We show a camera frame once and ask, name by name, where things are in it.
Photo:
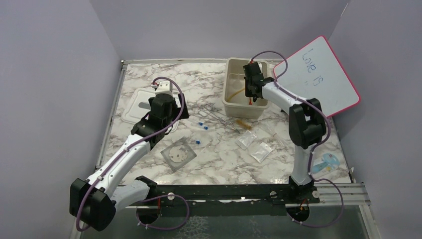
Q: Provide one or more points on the metal crucible tongs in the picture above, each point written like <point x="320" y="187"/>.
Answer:
<point x="209" y="110"/>

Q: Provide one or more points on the amber rubber tubing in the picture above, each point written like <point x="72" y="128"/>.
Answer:
<point x="235" y="94"/>

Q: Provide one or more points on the white bin lid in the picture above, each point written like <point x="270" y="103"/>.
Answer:
<point x="138" y="106"/>

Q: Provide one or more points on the pink framed whiteboard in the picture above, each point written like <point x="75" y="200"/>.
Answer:
<point x="314" y="71"/>

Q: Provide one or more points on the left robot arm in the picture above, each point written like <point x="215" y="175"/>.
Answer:
<point x="95" y="200"/>

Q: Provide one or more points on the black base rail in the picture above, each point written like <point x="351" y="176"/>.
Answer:
<point x="224" y="200"/>

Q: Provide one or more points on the small clear zip bag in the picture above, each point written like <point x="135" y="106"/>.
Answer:
<point x="245" y="140"/>

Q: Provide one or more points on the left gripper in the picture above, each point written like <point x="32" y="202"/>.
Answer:
<point x="178" y="109"/>

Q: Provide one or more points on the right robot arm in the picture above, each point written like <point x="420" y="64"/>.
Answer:
<point x="308" y="126"/>

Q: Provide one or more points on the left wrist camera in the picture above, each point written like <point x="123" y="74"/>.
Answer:
<point x="163" y="87"/>

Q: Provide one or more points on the blue item in plastic pack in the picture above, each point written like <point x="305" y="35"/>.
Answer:
<point x="324" y="165"/>

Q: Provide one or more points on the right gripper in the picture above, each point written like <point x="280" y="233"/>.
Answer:
<point x="248" y="93"/>

